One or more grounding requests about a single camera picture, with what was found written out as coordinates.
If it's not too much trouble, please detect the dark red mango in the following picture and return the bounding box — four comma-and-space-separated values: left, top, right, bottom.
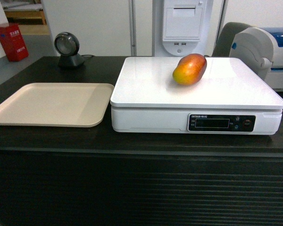
172, 53, 207, 85

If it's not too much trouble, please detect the white checkout scale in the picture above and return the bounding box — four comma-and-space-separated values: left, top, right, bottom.
110, 57, 283, 135

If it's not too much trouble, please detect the black checkout counter cabinet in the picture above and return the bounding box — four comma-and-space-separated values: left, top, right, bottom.
0, 55, 283, 226

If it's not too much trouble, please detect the white POS terminal stand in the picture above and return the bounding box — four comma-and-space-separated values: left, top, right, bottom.
152, 0, 225, 57

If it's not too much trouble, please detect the black barcode scanner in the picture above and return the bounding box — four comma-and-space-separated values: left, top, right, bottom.
54, 32, 85, 69

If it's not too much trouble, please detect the beige plastic tray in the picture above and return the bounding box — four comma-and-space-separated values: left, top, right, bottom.
0, 83, 114, 128

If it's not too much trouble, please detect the white blue label printer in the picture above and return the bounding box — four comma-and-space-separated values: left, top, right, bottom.
229, 27, 283, 91

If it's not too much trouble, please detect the red fire extinguisher box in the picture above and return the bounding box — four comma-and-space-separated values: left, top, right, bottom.
0, 23, 29, 62

